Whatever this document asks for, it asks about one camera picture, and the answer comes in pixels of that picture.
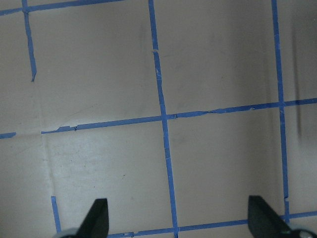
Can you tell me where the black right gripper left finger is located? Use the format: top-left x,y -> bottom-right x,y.
74,198 -> 109,238

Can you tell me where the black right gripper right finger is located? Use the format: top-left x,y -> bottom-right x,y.
248,195 -> 292,238

